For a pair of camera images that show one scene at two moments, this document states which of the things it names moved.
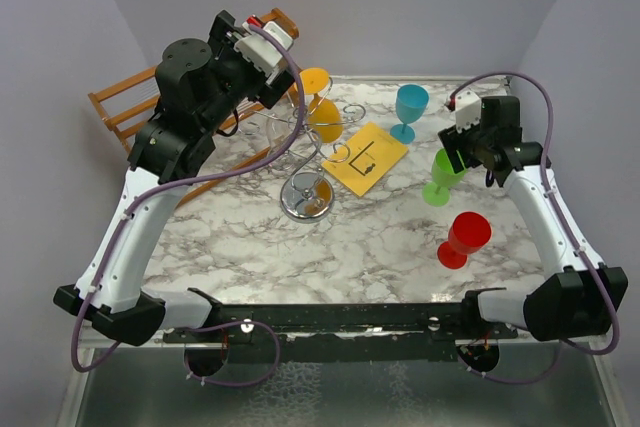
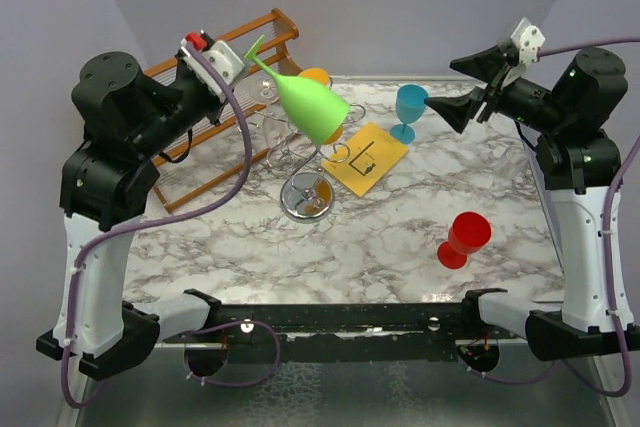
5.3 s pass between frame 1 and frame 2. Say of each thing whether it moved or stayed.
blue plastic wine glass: stayed
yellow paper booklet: stayed
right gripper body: moved
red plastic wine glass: stayed
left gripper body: moved
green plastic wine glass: moved
